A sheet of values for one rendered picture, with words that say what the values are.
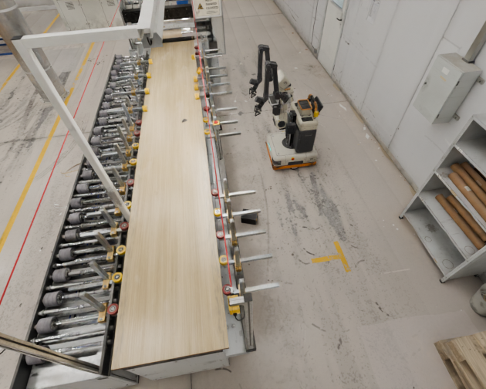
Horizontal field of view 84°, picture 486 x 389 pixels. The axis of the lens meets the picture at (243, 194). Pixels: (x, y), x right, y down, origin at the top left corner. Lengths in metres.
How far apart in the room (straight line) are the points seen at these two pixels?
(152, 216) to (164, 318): 0.95
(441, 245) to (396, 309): 0.97
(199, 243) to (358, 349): 1.84
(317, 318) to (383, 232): 1.41
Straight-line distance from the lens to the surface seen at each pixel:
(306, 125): 3.78
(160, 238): 2.56
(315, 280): 3.30
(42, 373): 2.74
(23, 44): 1.96
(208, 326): 2.17
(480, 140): 3.46
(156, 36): 1.92
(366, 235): 3.76
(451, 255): 3.89
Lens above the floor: 2.99
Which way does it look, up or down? 51 degrees down
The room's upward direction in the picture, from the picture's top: 3 degrees counter-clockwise
